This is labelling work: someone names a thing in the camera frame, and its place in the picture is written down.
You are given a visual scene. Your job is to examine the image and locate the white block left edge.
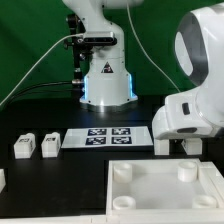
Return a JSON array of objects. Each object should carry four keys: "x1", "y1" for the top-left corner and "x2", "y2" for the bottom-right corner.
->
[{"x1": 0, "y1": 169, "x2": 6, "y2": 193}]

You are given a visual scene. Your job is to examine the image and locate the white board with tags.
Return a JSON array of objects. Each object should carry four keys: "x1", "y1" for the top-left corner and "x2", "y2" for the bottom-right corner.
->
[{"x1": 62, "y1": 126, "x2": 153, "y2": 148}]

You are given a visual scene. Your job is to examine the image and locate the white cable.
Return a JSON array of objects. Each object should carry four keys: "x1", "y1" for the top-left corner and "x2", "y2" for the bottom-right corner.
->
[{"x1": 0, "y1": 33, "x2": 84, "y2": 108}]

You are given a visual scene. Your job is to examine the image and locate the black cables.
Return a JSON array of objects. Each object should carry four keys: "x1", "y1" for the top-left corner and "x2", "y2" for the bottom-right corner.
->
[{"x1": 0, "y1": 79, "x2": 84, "y2": 109}]

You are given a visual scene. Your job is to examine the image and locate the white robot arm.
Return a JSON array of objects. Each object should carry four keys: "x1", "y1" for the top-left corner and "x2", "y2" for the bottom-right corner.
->
[{"x1": 62, "y1": 0, "x2": 224, "y2": 140}]

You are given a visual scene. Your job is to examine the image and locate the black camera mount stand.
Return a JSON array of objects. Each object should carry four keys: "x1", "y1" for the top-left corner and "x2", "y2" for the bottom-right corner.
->
[{"x1": 64, "y1": 14, "x2": 93, "y2": 101}]

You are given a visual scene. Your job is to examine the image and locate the white square table top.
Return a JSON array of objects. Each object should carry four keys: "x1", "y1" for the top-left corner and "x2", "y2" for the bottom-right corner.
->
[{"x1": 106, "y1": 159, "x2": 224, "y2": 215}]

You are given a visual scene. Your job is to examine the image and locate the grey camera on base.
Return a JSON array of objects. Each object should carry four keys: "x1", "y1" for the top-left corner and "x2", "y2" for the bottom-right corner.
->
[{"x1": 83, "y1": 31, "x2": 117, "y2": 46}]

